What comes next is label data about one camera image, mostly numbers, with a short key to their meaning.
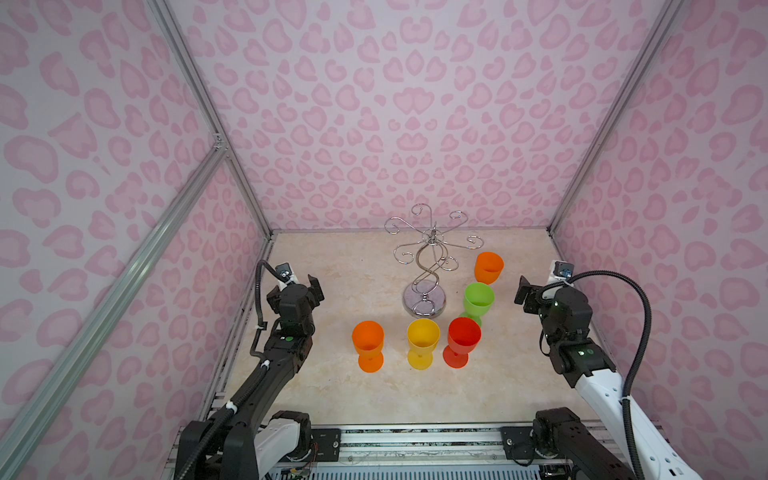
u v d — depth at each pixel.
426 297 0.98
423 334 0.82
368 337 0.80
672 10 0.68
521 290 0.71
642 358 0.51
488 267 0.92
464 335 0.77
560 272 0.64
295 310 0.61
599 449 0.56
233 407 0.43
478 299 0.90
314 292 0.75
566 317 0.56
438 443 0.75
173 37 0.71
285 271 0.70
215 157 0.88
